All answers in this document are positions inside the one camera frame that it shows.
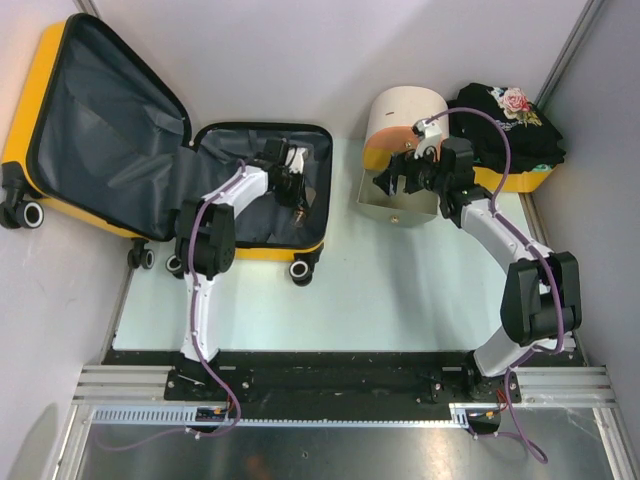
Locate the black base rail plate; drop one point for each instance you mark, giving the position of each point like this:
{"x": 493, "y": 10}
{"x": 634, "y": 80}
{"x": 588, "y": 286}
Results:
{"x": 438, "y": 376}

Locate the left aluminium corner post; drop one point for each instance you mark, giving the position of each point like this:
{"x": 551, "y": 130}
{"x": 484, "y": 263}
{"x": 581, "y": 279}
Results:
{"x": 88, "y": 7}

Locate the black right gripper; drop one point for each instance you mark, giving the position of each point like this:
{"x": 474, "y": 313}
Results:
{"x": 403, "y": 164}

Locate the aluminium corner post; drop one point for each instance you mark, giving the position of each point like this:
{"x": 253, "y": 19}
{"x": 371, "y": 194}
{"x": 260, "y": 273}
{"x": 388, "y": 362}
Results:
{"x": 577, "y": 37}
{"x": 88, "y": 7}

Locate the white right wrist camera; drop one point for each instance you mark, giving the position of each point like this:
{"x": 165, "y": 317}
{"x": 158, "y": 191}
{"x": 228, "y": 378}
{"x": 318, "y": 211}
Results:
{"x": 429, "y": 136}

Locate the frosted gold spray bottle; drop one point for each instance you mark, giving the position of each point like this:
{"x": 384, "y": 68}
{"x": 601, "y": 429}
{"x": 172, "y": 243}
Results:
{"x": 299, "y": 217}

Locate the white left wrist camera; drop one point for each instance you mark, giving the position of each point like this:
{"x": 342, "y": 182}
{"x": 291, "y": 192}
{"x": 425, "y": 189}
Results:
{"x": 295, "y": 159}

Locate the white slotted cable duct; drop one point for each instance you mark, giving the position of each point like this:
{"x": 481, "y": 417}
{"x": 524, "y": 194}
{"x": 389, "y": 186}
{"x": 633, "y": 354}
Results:
{"x": 186, "y": 416}

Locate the aluminium frame rail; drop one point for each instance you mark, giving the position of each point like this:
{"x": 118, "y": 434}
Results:
{"x": 538, "y": 387}

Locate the yellow Pikachu suitcase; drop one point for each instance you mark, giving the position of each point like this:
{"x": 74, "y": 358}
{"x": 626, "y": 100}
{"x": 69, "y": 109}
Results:
{"x": 98, "y": 135}

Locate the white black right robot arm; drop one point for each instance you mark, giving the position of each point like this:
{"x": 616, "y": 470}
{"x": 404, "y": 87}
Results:
{"x": 541, "y": 300}

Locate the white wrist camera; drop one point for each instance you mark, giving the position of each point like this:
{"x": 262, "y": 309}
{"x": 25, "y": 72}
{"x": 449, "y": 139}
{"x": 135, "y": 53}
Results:
{"x": 429, "y": 136}
{"x": 295, "y": 159}

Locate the white pastel mini drawer cabinet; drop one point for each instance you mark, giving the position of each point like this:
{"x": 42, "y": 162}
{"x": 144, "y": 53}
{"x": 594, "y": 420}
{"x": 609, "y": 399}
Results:
{"x": 389, "y": 131}

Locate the right aluminium corner post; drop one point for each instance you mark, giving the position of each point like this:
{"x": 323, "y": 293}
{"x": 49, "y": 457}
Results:
{"x": 577, "y": 37}

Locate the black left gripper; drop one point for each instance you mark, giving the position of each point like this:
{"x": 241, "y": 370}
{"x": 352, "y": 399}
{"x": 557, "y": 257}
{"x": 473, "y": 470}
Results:
{"x": 298, "y": 197}

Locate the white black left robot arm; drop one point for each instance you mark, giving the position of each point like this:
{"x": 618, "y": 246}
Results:
{"x": 206, "y": 237}

